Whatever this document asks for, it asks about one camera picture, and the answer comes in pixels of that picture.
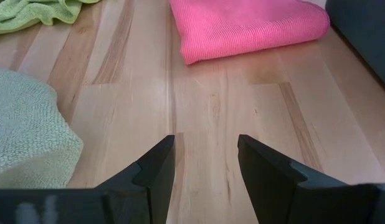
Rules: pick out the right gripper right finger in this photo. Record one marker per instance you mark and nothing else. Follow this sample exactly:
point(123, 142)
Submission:
point(304, 205)

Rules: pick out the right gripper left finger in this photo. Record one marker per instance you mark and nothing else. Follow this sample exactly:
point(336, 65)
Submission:
point(86, 208)

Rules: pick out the sage green teal-edged towel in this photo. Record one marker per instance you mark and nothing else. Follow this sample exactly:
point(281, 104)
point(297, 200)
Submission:
point(24, 130)

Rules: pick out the pink microfiber towel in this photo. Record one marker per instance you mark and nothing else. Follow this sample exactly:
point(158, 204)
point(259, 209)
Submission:
point(242, 28)

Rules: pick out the lime green microfiber towel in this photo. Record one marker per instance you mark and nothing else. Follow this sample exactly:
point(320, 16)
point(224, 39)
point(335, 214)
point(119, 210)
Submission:
point(30, 12)

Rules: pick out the teal plastic bin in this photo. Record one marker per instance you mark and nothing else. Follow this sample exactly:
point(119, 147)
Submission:
point(367, 37)

